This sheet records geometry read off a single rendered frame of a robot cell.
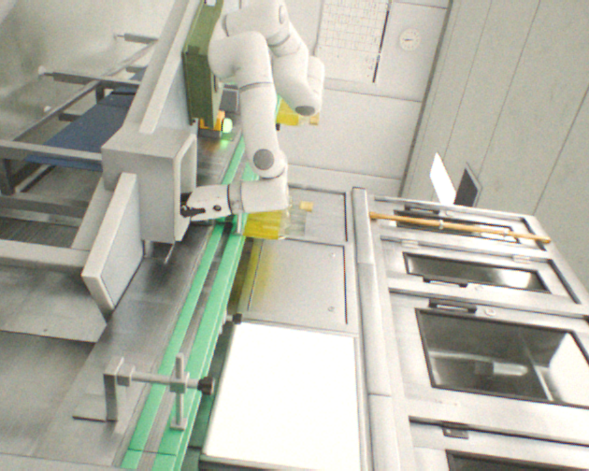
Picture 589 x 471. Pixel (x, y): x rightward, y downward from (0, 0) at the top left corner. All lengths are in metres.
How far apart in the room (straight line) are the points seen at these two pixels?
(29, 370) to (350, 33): 6.44
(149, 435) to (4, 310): 0.71
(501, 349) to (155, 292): 0.98
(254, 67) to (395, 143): 6.61
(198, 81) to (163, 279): 0.58
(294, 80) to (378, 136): 6.30
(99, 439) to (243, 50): 0.83
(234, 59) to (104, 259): 0.53
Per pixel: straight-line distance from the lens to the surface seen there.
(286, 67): 1.42
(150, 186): 1.19
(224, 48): 1.25
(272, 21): 1.31
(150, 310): 1.14
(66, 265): 1.13
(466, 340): 1.60
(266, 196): 1.17
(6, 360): 1.40
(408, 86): 7.51
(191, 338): 1.10
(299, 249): 1.70
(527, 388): 1.54
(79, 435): 0.94
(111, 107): 2.04
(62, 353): 1.38
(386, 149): 7.77
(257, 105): 1.17
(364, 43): 7.31
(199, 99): 1.55
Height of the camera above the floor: 1.10
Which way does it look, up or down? 1 degrees up
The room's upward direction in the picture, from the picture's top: 98 degrees clockwise
